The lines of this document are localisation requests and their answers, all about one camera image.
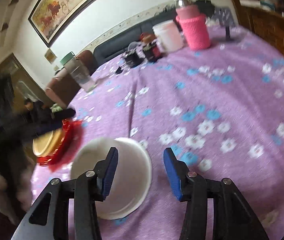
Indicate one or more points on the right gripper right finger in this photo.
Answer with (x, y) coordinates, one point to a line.
(233, 216)

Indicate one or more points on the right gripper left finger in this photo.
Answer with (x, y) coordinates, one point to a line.
(48, 216)

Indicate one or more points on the cream plastic bowl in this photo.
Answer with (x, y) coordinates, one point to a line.
(47, 144)

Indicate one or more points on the small white foam bowl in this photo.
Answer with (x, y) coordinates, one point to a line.
(132, 179)

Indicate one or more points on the red glass plate gold rim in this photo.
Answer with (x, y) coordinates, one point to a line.
(68, 146)

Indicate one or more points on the seated man in black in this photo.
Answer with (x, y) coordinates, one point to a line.
(39, 112)

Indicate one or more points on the brown armchair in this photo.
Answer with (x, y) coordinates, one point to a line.
(62, 88)

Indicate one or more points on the clear bottle green lid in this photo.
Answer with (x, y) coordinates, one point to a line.
(78, 71)

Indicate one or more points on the purple floral tablecloth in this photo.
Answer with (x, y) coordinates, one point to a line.
(221, 110)

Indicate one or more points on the black binder clip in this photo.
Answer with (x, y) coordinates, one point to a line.
(119, 70)

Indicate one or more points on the black round tin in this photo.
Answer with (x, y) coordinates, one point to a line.
(132, 59)

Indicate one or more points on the black leather sofa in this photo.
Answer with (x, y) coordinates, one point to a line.
(119, 43)

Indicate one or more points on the framed horse painting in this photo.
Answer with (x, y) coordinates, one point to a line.
(50, 17)

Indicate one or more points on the black red jar cork lid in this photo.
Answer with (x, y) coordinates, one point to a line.
(150, 48)

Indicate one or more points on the white plastic jar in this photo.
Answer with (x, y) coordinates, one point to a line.
(168, 36)

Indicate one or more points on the pink knit-sleeved thermos bottle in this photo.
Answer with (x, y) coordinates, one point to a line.
(193, 25)

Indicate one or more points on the black phone stand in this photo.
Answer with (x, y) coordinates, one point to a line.
(224, 17)

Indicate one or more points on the wooden brick-pattern counter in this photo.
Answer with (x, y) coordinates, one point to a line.
(266, 24)

